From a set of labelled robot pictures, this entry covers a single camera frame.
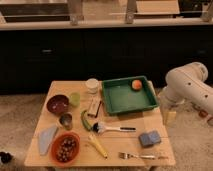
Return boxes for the dark red bowl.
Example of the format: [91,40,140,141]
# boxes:
[46,94,69,115]

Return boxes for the blue sponge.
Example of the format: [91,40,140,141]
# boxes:
[139,130,161,147]

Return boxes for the wooden block with black strip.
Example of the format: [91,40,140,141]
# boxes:
[88,98,101,117]

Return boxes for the orange bowl with grapes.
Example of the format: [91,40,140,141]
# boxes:
[50,132,80,167]

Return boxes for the light green cup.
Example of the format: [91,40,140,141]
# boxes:
[69,92,80,107]

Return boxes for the white cup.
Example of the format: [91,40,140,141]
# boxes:
[85,78,99,94]

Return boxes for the green plastic tray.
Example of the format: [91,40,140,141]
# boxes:
[102,76,158,116]

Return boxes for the grey folded cloth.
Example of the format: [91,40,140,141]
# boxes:
[38,125,58,155]

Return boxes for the silver fork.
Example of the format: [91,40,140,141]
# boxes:
[118,152,155,160]

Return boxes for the small metal cup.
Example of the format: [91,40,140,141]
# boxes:
[59,113,72,130]

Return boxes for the green cucumber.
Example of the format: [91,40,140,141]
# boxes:
[81,110,92,131]

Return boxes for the orange peach fruit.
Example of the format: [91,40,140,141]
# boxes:
[132,80,142,91]

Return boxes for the wooden table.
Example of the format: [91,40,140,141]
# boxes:
[24,80,177,168]

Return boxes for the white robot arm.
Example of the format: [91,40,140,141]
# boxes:
[158,62,213,127]

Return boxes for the black object on floor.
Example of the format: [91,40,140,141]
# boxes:
[0,152,12,164]

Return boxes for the yellow peeler tool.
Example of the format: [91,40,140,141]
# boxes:
[89,134,108,159]

